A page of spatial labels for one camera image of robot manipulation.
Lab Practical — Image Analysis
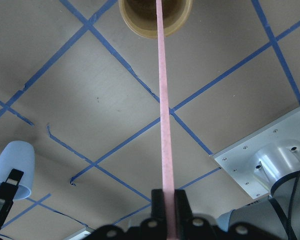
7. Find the pink chopstick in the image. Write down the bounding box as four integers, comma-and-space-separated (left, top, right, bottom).
155, 0, 177, 240

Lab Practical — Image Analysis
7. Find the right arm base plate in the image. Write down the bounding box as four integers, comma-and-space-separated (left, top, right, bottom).
213, 106, 300, 199

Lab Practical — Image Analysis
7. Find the bamboo cylinder holder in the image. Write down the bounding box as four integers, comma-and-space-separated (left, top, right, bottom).
118, 0, 193, 39

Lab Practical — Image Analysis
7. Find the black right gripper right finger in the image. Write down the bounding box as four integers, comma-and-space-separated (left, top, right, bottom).
174, 189, 193, 225

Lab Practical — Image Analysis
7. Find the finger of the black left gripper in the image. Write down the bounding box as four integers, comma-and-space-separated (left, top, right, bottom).
0, 168, 24, 230

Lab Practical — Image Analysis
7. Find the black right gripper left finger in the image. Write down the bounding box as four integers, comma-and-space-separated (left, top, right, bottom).
151, 189, 167, 225

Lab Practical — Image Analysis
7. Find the light blue plastic cup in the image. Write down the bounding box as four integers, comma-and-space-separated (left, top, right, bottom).
0, 140, 36, 202

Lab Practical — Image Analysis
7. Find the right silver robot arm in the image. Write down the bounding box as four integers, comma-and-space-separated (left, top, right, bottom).
151, 141, 300, 240

